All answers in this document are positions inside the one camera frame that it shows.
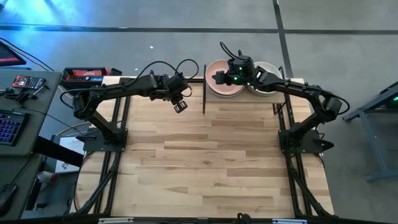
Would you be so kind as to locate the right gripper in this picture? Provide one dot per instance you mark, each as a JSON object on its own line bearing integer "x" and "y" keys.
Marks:
{"x": 245, "y": 79}

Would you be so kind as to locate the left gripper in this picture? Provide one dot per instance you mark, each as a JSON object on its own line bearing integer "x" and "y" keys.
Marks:
{"x": 158, "y": 90}

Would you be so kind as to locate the terracotta pink plate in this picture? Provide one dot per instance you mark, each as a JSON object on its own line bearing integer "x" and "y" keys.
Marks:
{"x": 224, "y": 90}

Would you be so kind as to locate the off-white plate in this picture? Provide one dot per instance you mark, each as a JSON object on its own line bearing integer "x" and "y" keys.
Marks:
{"x": 270, "y": 69}

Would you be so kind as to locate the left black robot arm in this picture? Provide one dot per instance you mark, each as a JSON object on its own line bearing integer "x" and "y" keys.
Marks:
{"x": 124, "y": 88}

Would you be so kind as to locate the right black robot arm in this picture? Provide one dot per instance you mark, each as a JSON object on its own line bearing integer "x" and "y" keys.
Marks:
{"x": 298, "y": 90}

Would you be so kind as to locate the red black equipment box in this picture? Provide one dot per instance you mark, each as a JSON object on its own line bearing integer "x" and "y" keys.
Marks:
{"x": 84, "y": 74}

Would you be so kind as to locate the white paper box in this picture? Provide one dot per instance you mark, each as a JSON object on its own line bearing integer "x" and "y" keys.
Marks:
{"x": 66, "y": 155}

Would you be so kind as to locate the black desk beam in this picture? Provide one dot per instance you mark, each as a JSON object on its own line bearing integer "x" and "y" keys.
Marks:
{"x": 56, "y": 151}

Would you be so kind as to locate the grey desk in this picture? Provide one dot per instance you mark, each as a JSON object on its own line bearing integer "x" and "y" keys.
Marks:
{"x": 37, "y": 127}

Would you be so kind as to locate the clear bottle red cap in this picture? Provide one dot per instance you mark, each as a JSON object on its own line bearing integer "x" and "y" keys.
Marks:
{"x": 46, "y": 176}

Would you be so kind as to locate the black phone red sticker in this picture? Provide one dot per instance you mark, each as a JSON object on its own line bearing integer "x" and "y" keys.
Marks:
{"x": 29, "y": 82}

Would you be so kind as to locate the grey metal stand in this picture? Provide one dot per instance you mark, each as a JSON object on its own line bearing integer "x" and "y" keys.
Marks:
{"x": 372, "y": 141}

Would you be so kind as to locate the backlit black keyboard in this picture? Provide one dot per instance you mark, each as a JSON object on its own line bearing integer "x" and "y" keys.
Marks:
{"x": 12, "y": 127}

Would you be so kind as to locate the dark monitor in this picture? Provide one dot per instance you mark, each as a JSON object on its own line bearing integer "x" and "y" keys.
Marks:
{"x": 9, "y": 56}

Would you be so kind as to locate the black computer mouse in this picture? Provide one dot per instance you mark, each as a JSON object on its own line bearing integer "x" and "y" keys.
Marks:
{"x": 7, "y": 199}

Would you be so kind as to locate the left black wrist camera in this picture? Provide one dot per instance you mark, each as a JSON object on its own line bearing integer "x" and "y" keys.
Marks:
{"x": 177, "y": 82}

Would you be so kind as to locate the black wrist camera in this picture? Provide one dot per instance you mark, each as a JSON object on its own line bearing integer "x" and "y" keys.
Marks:
{"x": 242, "y": 63}
{"x": 177, "y": 82}

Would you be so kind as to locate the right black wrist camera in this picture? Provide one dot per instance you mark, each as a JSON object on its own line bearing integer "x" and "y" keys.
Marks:
{"x": 242, "y": 63}

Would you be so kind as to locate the black table frame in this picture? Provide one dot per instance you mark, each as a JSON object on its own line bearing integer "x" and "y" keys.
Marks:
{"x": 192, "y": 80}

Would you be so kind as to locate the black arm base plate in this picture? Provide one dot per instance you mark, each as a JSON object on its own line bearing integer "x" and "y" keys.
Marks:
{"x": 311, "y": 146}
{"x": 91, "y": 146}

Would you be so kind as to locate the silver bracket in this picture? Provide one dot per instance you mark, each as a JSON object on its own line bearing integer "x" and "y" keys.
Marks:
{"x": 115, "y": 221}
{"x": 289, "y": 221}

